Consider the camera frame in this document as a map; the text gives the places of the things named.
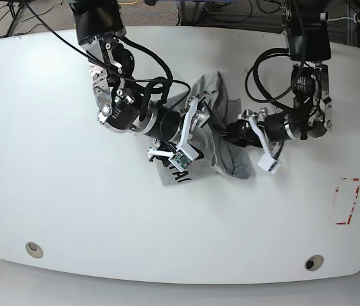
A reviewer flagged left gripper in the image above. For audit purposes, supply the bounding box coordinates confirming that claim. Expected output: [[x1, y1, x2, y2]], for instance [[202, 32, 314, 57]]
[[223, 107, 286, 161]]

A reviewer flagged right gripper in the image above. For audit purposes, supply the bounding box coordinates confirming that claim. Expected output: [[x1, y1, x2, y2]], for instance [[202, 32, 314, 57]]
[[147, 92, 212, 167]]

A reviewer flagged grey t-shirt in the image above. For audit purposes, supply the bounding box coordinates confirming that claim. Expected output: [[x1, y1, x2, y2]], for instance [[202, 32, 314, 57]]
[[156, 71, 254, 186]]

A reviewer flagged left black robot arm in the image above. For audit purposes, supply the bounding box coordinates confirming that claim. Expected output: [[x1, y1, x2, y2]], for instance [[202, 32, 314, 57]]
[[224, 1, 332, 174]]

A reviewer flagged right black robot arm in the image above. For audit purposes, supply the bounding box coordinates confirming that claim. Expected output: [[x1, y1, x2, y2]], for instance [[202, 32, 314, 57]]
[[69, 1, 211, 172]]

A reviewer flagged red tape rectangle marking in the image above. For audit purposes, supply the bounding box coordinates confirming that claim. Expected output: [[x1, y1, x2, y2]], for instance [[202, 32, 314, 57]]
[[331, 177, 360, 226]]

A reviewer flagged right table grommet hole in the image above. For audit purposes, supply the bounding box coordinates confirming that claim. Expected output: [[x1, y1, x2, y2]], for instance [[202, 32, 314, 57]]
[[305, 255, 324, 272]]

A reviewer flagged table grommet hole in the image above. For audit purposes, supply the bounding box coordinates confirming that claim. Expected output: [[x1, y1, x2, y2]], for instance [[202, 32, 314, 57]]
[[25, 242, 43, 259], [305, 255, 324, 272]]

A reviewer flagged left table grommet hole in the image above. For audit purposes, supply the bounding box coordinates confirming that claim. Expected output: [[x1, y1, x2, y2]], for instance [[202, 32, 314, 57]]
[[25, 242, 43, 259]]

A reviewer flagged black tripod stand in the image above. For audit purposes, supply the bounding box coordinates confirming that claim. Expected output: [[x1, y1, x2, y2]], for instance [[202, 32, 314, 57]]
[[0, 0, 24, 36]]

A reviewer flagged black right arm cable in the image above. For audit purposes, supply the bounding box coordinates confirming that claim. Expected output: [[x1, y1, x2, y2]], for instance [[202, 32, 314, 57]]
[[119, 36, 193, 109]]

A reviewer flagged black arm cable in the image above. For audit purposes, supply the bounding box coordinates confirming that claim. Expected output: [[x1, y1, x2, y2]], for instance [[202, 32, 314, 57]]
[[245, 47, 298, 111], [119, 36, 193, 109]]

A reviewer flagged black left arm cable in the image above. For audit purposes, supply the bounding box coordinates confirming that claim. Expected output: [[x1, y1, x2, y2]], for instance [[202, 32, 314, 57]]
[[245, 47, 298, 111]]

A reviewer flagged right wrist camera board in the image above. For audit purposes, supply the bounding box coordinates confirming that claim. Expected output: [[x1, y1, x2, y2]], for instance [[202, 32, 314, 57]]
[[169, 151, 192, 172]]

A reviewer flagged white cable on floor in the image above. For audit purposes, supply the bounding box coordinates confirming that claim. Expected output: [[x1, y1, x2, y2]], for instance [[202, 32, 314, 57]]
[[328, 15, 356, 24]]

